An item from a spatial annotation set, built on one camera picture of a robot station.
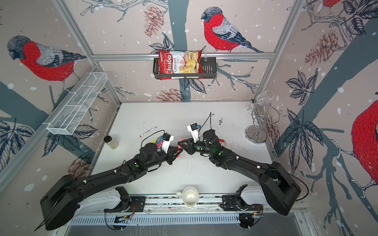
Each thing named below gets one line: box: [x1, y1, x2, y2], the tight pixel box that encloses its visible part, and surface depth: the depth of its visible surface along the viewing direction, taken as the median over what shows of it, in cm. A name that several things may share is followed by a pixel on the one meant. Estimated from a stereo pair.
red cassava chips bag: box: [158, 49, 204, 81], surface depth 90 cm
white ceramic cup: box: [175, 186, 199, 207], surface depth 75 cm
